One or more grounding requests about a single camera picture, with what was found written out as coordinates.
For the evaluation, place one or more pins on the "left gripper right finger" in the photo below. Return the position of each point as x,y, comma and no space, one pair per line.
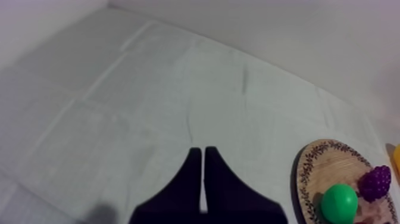
231,197

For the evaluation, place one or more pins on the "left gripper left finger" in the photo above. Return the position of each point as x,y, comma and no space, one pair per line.
178,194

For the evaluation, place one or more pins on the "round wooden board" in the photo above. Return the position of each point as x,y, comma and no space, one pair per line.
331,162

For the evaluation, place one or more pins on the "yellow plastic basket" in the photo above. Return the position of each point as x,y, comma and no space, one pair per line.
397,158

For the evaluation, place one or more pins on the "green toy pear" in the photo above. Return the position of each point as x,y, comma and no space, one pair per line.
339,204

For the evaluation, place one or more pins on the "purple toy grapes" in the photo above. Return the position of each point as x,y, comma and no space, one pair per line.
376,183

